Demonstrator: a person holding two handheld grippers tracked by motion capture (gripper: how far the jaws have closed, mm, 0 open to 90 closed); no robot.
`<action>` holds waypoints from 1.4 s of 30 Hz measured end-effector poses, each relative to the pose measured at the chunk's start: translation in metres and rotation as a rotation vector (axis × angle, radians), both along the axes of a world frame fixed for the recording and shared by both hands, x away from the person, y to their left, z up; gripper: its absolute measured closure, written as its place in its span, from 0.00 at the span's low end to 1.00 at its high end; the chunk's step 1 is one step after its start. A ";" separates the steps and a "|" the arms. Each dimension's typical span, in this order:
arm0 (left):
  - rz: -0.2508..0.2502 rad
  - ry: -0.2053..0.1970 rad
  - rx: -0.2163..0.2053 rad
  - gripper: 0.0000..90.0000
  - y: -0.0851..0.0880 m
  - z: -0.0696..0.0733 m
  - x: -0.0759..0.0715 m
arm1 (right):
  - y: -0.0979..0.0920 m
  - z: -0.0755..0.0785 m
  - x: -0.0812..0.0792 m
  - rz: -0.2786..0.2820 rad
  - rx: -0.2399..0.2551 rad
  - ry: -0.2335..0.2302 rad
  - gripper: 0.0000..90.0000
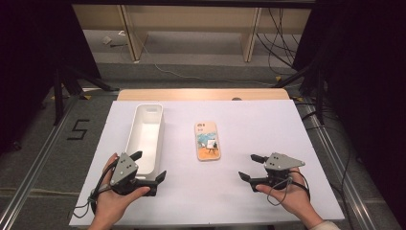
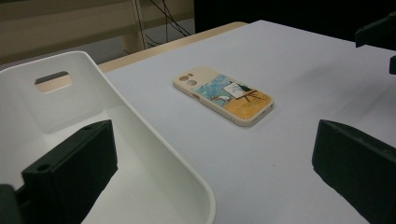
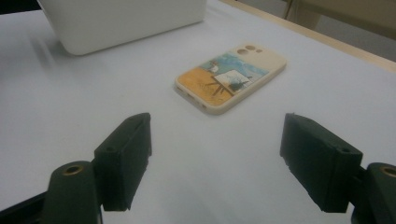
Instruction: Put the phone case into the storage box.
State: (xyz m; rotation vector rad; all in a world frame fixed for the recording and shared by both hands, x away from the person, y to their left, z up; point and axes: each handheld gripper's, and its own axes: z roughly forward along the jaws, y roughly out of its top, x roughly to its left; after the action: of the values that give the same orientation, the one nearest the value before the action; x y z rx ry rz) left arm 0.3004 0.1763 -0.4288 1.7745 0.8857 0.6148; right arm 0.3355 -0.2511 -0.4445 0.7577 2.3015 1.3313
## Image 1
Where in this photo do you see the bundle of black cables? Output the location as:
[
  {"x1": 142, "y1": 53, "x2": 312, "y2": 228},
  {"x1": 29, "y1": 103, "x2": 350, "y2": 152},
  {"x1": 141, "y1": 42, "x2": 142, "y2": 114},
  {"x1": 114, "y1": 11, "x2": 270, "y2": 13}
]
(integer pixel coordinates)
[{"x1": 256, "y1": 8, "x2": 302, "y2": 76}]

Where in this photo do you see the grey right gripper cable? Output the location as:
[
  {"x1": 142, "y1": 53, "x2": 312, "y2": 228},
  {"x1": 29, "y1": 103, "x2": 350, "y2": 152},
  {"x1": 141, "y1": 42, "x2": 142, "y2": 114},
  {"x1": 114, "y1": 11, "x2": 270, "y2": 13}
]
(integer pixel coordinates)
[{"x1": 266, "y1": 176, "x2": 311, "y2": 207}]

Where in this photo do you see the white table mat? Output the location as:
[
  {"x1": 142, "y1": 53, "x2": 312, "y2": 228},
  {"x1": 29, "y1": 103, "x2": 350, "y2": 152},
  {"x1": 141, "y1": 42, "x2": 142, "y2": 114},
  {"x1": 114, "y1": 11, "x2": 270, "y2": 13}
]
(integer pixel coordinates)
[{"x1": 68, "y1": 99, "x2": 346, "y2": 228}]

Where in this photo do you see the painted beige phone case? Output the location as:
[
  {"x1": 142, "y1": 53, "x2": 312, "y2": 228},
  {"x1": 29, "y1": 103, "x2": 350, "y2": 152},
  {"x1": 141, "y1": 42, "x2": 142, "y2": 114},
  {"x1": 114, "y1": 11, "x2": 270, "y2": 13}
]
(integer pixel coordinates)
[{"x1": 193, "y1": 121, "x2": 222, "y2": 162}]

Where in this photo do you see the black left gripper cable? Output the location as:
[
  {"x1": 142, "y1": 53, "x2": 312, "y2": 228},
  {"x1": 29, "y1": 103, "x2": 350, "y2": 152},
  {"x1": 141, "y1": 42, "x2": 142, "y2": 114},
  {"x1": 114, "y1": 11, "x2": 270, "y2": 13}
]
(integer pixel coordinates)
[{"x1": 72, "y1": 164, "x2": 116, "y2": 219}]

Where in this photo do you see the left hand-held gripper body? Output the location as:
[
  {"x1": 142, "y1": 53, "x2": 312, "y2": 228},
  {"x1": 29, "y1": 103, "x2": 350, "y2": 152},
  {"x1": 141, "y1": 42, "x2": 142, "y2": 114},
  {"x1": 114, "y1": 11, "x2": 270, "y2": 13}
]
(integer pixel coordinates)
[{"x1": 109, "y1": 151, "x2": 158, "y2": 196}]

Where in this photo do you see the black curtain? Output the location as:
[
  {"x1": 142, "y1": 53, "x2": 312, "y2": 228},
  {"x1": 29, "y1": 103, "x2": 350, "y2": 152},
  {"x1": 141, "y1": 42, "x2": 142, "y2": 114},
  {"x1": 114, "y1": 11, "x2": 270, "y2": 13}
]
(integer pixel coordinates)
[
  {"x1": 0, "y1": 0, "x2": 102, "y2": 154},
  {"x1": 292, "y1": 0, "x2": 406, "y2": 223}
]

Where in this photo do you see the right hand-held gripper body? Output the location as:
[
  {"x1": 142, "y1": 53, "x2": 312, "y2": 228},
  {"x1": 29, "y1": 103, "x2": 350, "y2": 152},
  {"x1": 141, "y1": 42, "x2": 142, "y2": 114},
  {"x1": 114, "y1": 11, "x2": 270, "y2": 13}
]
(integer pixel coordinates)
[{"x1": 250, "y1": 152, "x2": 306, "y2": 193}]

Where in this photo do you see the light wooden shelf unit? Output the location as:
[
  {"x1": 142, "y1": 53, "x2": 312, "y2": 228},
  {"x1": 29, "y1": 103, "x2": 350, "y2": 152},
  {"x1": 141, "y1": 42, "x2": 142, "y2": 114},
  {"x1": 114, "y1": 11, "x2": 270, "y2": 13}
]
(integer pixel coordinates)
[{"x1": 72, "y1": 4, "x2": 312, "y2": 63}]

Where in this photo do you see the person's right hand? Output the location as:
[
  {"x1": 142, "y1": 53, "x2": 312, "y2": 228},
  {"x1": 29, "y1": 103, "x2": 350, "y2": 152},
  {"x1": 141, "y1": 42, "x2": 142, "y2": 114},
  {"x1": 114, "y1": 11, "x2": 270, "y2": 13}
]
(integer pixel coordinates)
[{"x1": 255, "y1": 172, "x2": 324, "y2": 229}]

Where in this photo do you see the black metal stand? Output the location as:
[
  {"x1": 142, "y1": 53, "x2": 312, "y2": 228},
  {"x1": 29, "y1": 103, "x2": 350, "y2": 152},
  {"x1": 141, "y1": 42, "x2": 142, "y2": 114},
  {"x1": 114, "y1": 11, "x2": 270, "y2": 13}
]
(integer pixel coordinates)
[
  {"x1": 52, "y1": 61, "x2": 121, "y2": 127},
  {"x1": 272, "y1": 61, "x2": 327, "y2": 127}
]

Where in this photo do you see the metal floor rail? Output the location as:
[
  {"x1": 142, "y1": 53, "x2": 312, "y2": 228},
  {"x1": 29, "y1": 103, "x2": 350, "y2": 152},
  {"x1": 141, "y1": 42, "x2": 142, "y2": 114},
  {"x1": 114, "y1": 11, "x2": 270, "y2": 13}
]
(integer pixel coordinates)
[
  {"x1": 302, "y1": 101, "x2": 379, "y2": 230},
  {"x1": 0, "y1": 95, "x2": 80, "y2": 230}
]

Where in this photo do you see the person's left hand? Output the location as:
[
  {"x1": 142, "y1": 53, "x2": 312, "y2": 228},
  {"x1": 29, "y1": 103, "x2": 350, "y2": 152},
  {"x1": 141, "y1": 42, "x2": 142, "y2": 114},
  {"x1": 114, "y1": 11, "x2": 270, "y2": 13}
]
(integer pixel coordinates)
[{"x1": 95, "y1": 152, "x2": 151, "y2": 222}]

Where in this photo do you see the white rectangular plastic container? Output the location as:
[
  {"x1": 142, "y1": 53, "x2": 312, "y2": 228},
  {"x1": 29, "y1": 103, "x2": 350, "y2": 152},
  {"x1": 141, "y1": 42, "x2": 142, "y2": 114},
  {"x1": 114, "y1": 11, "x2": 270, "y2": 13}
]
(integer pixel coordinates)
[{"x1": 124, "y1": 103, "x2": 166, "y2": 180}]

